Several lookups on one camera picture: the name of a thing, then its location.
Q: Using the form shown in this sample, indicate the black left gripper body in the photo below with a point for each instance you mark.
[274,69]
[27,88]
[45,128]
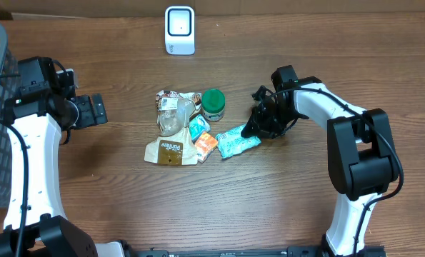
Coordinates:
[82,111]

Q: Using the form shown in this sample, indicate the orange snack package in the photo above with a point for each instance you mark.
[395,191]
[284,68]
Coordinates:
[205,145]

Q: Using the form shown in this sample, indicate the green lidded jar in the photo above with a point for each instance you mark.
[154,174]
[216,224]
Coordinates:
[213,104]

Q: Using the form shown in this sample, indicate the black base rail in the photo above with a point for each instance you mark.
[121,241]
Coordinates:
[226,253]

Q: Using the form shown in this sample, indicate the brown white snack pouch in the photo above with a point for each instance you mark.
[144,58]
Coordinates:
[174,145]

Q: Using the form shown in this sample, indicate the teal white small packet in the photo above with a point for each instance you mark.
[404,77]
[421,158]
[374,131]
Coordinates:
[197,126]

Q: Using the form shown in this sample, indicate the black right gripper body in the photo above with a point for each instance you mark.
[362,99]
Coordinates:
[273,118]

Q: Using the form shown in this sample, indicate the brown cardboard backboard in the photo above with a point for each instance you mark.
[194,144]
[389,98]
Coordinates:
[133,8]

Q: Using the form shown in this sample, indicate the white barcode scanner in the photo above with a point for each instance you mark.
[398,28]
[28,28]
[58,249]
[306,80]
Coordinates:
[180,30]

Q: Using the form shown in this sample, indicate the teal white tissue pack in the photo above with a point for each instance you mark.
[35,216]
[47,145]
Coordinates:
[231,143]

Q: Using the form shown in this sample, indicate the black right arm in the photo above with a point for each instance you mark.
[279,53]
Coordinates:
[362,162]

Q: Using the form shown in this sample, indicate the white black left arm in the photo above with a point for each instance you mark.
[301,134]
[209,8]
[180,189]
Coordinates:
[35,223]

